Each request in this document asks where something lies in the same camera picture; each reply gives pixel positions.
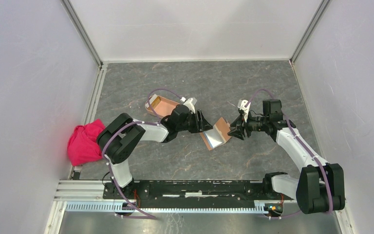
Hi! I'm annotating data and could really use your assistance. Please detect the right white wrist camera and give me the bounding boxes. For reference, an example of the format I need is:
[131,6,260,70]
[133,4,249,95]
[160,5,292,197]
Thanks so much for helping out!
[238,99,250,122]

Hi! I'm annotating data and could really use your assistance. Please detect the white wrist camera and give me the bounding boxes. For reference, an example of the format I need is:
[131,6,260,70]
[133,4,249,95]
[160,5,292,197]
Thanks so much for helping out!
[238,99,250,122]
[180,97,197,114]

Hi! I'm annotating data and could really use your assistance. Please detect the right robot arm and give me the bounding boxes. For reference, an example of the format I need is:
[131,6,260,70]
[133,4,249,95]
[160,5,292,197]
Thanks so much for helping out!
[228,99,345,214]

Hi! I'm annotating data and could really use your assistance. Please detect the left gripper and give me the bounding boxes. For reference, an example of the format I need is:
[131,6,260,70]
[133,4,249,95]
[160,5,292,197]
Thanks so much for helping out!
[177,109,213,134]

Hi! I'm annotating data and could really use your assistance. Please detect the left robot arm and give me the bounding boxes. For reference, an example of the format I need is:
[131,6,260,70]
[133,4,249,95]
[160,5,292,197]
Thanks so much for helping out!
[96,104,213,199]

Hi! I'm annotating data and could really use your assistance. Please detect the pink oval tray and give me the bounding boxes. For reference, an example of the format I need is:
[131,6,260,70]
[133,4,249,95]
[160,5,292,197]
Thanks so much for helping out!
[145,94,179,119]

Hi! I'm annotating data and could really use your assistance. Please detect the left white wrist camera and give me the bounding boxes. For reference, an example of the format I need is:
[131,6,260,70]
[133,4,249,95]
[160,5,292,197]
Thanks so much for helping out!
[180,97,197,114]

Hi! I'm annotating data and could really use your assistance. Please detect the white toothed cable duct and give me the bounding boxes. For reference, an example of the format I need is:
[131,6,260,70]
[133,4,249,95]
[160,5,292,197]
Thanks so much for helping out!
[65,201,268,215]

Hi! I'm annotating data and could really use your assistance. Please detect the tan leather card holder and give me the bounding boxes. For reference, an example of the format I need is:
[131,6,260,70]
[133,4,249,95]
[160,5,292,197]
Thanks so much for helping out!
[200,117,231,151]

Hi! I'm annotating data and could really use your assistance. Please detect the red crumpled cloth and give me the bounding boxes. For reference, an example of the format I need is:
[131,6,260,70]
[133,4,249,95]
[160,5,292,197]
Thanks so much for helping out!
[67,119,105,167]

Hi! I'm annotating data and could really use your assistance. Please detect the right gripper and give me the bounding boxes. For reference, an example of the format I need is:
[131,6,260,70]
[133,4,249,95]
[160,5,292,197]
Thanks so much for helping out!
[227,110,268,140]

